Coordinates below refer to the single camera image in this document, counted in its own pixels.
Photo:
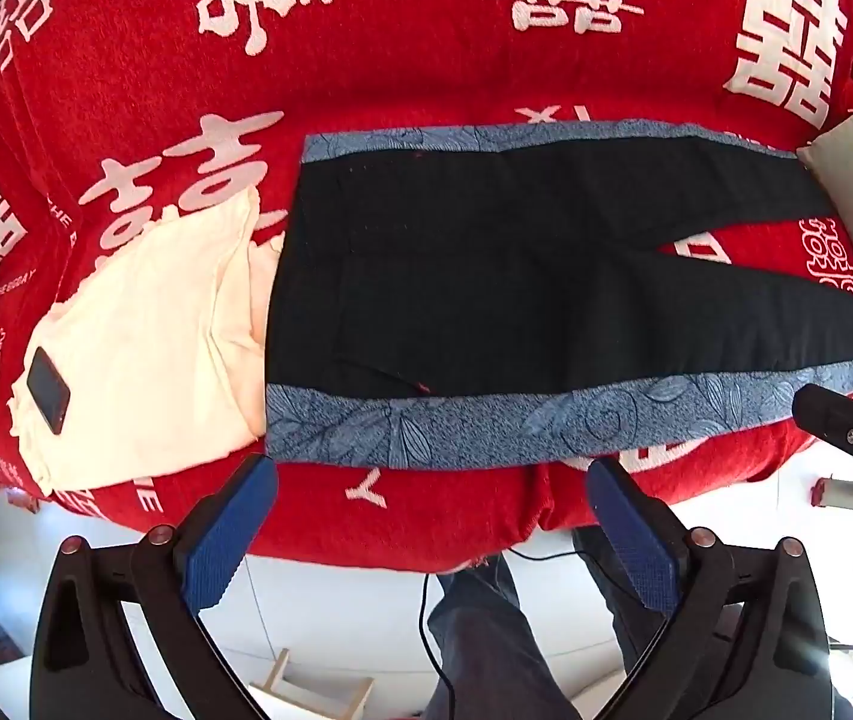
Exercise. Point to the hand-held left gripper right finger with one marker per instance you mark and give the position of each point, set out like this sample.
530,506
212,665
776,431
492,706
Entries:
632,532

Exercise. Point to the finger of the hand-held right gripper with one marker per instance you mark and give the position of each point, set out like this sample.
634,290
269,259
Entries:
828,412

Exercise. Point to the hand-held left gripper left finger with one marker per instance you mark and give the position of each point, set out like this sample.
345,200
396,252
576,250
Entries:
227,532

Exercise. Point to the black pants with blue stripes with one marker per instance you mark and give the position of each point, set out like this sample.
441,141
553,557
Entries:
509,277

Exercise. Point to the white stand with red parts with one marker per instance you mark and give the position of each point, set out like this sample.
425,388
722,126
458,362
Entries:
850,495

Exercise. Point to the person's right leg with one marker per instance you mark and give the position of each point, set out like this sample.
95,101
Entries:
621,615

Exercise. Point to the person's leg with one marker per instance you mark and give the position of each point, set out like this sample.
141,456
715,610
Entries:
621,615
486,645

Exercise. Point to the person's left leg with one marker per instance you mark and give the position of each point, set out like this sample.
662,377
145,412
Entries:
486,645

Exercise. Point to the cream folded garment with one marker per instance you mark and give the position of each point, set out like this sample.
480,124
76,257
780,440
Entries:
148,360

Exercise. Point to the black smartphone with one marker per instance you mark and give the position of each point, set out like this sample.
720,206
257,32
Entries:
49,390

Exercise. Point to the red printed blanket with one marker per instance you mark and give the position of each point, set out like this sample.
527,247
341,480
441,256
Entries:
396,52

